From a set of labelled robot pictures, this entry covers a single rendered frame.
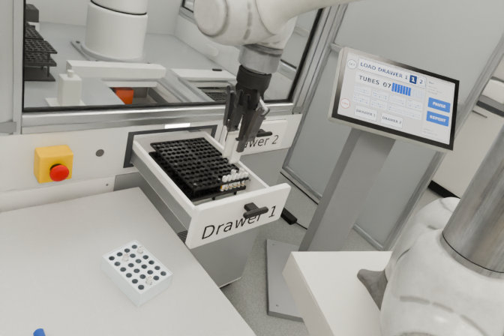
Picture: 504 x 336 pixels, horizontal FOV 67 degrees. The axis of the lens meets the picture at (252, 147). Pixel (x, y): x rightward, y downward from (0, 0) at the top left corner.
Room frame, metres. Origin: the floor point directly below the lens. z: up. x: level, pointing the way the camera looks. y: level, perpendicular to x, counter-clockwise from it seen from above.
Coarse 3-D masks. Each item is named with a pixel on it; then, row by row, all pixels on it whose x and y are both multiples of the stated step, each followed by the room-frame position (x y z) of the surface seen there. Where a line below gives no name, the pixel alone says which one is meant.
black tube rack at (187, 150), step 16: (160, 144) 0.91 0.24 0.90; (176, 144) 0.94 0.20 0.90; (192, 144) 0.97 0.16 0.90; (208, 144) 1.00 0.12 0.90; (160, 160) 0.88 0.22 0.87; (176, 160) 0.85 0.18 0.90; (192, 160) 0.88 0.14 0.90; (208, 160) 0.91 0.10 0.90; (224, 160) 0.93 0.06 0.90; (176, 176) 0.83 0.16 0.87; (192, 176) 0.80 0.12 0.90; (208, 176) 0.83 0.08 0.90; (192, 192) 0.77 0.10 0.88; (208, 192) 0.80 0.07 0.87; (224, 192) 0.83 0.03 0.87
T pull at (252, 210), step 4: (248, 204) 0.75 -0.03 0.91; (252, 204) 0.75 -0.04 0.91; (244, 208) 0.74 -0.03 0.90; (248, 208) 0.73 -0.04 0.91; (252, 208) 0.73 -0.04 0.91; (256, 208) 0.74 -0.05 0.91; (260, 208) 0.74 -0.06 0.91; (264, 208) 0.75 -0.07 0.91; (244, 212) 0.71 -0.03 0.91; (248, 212) 0.71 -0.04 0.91; (252, 212) 0.72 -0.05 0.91; (256, 212) 0.72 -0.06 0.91; (260, 212) 0.73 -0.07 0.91; (264, 212) 0.74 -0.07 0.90; (244, 216) 0.70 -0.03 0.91; (248, 216) 0.71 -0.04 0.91; (252, 216) 0.72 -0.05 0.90
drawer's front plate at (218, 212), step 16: (256, 192) 0.78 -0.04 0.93; (272, 192) 0.81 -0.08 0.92; (288, 192) 0.86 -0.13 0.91; (208, 208) 0.66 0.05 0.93; (224, 208) 0.70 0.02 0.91; (240, 208) 0.74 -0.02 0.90; (272, 208) 0.83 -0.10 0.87; (192, 224) 0.65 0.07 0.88; (208, 224) 0.67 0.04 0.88; (224, 224) 0.71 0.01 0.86; (240, 224) 0.75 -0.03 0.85; (256, 224) 0.80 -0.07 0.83; (192, 240) 0.65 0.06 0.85; (208, 240) 0.68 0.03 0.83
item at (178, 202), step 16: (144, 144) 0.92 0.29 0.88; (144, 160) 0.84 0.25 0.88; (144, 176) 0.83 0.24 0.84; (160, 176) 0.78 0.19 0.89; (256, 176) 0.91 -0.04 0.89; (160, 192) 0.77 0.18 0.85; (176, 192) 0.73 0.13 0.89; (240, 192) 0.90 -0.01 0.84; (176, 208) 0.72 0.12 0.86; (192, 208) 0.69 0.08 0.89
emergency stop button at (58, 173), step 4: (52, 168) 0.68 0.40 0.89; (56, 168) 0.68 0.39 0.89; (60, 168) 0.68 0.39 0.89; (64, 168) 0.69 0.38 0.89; (52, 172) 0.67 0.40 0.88; (56, 172) 0.68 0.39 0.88; (60, 172) 0.68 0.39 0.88; (64, 172) 0.69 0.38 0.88; (68, 172) 0.70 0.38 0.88; (52, 176) 0.67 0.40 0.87; (56, 176) 0.68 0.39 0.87; (60, 176) 0.68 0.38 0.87; (64, 176) 0.69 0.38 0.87; (52, 180) 0.67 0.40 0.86; (56, 180) 0.68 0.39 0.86; (60, 180) 0.68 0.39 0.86
